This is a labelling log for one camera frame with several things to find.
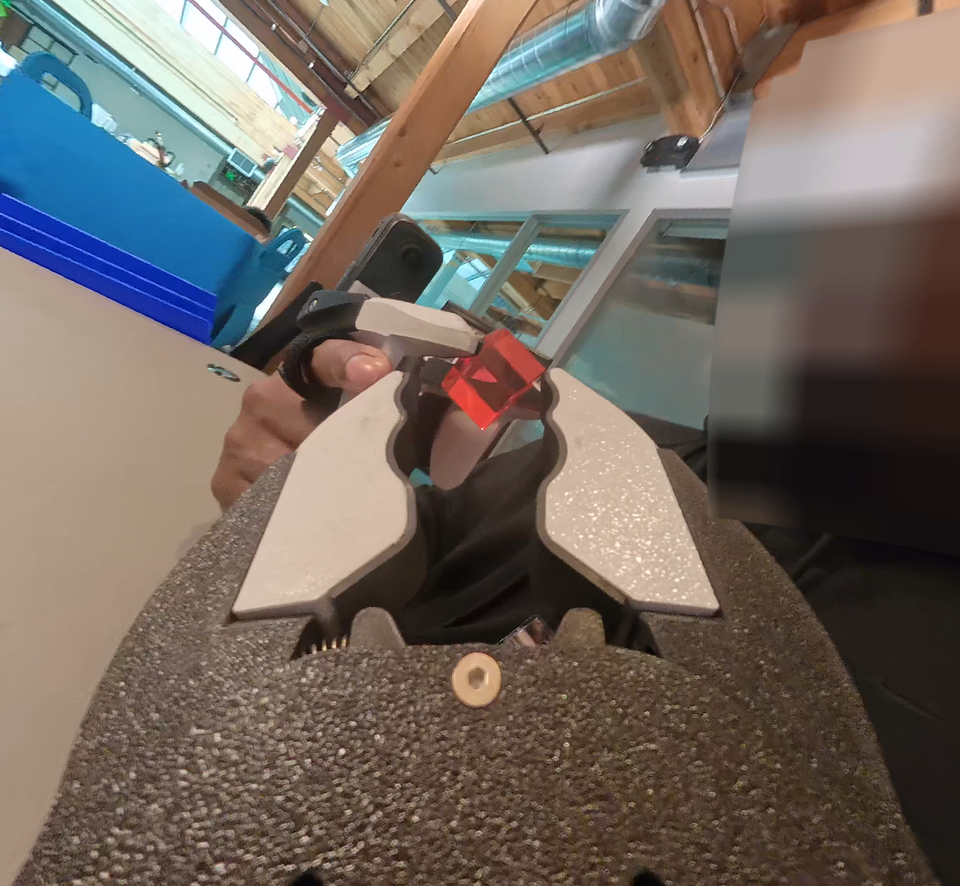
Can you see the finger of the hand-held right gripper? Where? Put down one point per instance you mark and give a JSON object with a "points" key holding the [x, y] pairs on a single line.
{"points": [[420, 323], [457, 451]]}

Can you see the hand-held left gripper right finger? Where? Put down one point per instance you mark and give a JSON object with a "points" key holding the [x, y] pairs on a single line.
{"points": [[622, 518]]}

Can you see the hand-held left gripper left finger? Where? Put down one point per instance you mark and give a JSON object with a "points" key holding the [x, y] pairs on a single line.
{"points": [[337, 518]]}

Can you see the red transparent cube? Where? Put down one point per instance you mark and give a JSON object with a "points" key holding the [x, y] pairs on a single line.
{"points": [[491, 379]]}

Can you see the person's black jacket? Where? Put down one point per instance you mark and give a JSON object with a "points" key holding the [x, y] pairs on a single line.
{"points": [[480, 563]]}

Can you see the blue plastic bin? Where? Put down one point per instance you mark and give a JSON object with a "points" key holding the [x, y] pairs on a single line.
{"points": [[112, 263]]}

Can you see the wooden post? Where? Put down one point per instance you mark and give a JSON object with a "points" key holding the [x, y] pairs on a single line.
{"points": [[420, 113]]}

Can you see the black ceiling camera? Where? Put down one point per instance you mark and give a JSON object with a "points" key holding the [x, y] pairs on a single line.
{"points": [[671, 150]]}

